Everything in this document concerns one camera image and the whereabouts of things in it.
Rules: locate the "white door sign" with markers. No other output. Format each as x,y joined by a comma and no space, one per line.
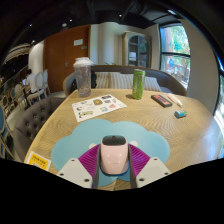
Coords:
78,42

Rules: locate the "person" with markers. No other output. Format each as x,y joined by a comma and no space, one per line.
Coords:
30,81

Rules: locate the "yellow square sticker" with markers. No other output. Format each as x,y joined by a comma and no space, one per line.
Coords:
38,160

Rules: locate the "brown curved bench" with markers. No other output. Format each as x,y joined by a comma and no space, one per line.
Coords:
170,83

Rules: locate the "dark-framed window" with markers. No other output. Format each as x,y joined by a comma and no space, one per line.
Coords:
175,53
220,106

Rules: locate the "glass-door cabinet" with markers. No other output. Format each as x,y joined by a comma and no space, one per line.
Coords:
136,50

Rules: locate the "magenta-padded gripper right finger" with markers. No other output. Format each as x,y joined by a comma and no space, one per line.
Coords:
151,171

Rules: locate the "small teal pack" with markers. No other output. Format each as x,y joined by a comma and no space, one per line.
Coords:
180,114

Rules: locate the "white sticker sheet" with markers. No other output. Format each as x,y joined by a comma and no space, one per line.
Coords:
98,107

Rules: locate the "striped cushion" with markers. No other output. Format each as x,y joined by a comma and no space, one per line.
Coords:
116,80
152,84

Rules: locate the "white tube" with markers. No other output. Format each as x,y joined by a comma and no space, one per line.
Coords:
175,99

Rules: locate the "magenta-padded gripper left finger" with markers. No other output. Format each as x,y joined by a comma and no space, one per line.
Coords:
74,171

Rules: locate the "blue cloud-shaped mouse pad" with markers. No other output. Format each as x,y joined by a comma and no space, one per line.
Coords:
80,140

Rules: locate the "wooden door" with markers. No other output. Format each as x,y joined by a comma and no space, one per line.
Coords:
60,63

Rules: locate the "black and red flat box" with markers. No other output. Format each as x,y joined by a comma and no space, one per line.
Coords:
161,100

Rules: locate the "green drink can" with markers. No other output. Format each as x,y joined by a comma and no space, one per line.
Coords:
138,85

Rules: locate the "grey tufted sofa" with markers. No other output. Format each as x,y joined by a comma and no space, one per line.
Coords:
31,123

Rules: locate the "black backpack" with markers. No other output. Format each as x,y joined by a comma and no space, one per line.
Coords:
93,80

